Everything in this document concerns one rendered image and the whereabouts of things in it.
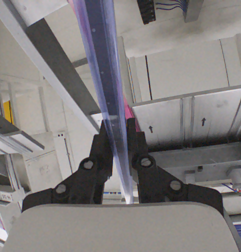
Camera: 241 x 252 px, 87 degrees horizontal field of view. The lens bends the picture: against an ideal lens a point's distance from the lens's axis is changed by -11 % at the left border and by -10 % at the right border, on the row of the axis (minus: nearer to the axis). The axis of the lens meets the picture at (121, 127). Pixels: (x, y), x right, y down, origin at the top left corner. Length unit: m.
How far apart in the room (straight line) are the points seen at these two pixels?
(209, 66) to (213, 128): 1.77
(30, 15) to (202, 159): 0.40
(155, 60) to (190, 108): 1.79
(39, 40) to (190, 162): 0.37
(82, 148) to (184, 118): 2.17
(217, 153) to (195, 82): 1.68
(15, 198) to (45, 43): 0.93
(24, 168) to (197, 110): 1.07
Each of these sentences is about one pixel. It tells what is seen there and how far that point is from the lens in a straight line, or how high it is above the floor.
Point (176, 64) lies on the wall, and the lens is 2.04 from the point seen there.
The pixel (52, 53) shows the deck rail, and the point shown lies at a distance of 0.26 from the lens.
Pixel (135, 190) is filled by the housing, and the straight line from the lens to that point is 0.50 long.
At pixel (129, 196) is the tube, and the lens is 0.25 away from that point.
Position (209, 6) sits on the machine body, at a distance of 0.74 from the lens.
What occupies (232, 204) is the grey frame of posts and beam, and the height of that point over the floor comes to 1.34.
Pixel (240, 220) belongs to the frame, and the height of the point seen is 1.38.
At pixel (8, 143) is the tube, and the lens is 0.38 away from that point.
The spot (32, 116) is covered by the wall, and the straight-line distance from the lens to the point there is 3.05.
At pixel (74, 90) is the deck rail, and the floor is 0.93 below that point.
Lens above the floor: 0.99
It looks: 4 degrees up
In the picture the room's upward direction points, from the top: 170 degrees clockwise
